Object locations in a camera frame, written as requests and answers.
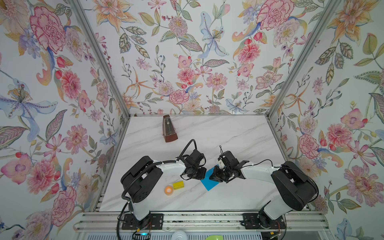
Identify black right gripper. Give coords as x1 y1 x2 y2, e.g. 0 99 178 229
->
208 165 232 183

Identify blue square paper sheet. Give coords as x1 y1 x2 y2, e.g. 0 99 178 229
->
201 168 219 191

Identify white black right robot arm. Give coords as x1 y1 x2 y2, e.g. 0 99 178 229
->
209 151 319 228

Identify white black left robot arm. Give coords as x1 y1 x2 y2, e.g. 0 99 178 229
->
121 149 207 221

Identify yellow block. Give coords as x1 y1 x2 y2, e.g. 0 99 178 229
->
173 181 185 190

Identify orange tape roll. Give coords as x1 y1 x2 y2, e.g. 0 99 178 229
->
164 185 174 196

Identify brown wooden metronome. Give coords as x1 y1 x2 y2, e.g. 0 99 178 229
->
162 115 178 143

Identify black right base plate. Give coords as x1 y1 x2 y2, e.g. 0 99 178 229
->
241 213 286 230

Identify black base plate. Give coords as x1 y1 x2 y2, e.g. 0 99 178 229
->
241 213 286 230
121 214 164 230

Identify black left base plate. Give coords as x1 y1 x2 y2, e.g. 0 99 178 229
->
121 214 164 230

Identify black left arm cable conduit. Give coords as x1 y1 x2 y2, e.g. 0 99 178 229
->
121 138 198 202

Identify aluminium front rail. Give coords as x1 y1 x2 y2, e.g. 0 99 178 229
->
74 211 329 233

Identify left back aluminium corner post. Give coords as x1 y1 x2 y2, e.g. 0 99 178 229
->
69 0 131 119

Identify aluminium corner post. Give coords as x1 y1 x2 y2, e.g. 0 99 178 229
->
69 0 131 119
266 0 340 120

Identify right back aluminium corner post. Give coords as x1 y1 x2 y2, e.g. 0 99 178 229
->
266 0 340 120

